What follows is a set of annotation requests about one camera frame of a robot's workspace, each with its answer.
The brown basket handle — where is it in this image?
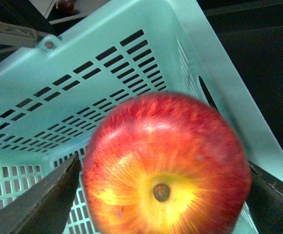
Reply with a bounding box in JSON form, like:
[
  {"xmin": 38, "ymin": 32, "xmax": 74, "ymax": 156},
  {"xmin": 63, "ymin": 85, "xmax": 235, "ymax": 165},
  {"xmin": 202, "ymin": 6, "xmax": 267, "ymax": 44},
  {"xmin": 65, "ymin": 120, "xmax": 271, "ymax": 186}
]
[{"xmin": 0, "ymin": 22, "xmax": 49, "ymax": 54}]

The black front tray shelf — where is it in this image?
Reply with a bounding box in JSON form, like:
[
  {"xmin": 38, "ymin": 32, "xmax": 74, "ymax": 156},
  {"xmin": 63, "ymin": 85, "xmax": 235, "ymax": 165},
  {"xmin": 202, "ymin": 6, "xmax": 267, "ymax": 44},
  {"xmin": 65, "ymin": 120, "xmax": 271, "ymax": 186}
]
[{"xmin": 199, "ymin": 0, "xmax": 283, "ymax": 149}]

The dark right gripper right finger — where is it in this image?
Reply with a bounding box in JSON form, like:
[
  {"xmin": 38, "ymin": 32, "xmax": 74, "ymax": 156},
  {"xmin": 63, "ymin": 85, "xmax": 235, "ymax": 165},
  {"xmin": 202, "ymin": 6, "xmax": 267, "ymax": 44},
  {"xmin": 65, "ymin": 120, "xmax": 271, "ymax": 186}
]
[{"xmin": 233, "ymin": 161, "xmax": 283, "ymax": 234}]

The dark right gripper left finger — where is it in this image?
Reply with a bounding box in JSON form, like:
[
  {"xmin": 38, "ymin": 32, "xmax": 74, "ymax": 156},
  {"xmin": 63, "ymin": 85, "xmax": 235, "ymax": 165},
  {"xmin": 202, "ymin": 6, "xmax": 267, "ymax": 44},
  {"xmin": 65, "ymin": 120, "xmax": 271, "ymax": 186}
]
[{"xmin": 0, "ymin": 155, "xmax": 81, "ymax": 234}]

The red apple on rear shelf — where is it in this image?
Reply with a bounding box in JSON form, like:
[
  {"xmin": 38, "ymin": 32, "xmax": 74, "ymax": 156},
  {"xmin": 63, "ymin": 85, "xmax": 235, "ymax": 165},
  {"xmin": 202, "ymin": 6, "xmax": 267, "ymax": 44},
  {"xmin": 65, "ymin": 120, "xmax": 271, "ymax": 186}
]
[{"xmin": 55, "ymin": 0, "xmax": 75, "ymax": 14}]

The light green plastic basket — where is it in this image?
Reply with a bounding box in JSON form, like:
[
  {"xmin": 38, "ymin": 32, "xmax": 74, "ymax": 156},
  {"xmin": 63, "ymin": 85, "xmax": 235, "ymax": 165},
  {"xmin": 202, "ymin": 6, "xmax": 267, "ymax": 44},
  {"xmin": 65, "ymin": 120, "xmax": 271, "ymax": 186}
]
[{"xmin": 0, "ymin": 0, "xmax": 283, "ymax": 234}]

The red yellow apple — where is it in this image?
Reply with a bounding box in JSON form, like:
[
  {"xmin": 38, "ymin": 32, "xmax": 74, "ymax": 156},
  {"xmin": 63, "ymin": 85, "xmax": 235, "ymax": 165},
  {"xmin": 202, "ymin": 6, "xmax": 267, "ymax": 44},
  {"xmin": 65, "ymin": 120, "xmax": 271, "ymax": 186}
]
[{"xmin": 82, "ymin": 92, "xmax": 251, "ymax": 234}]

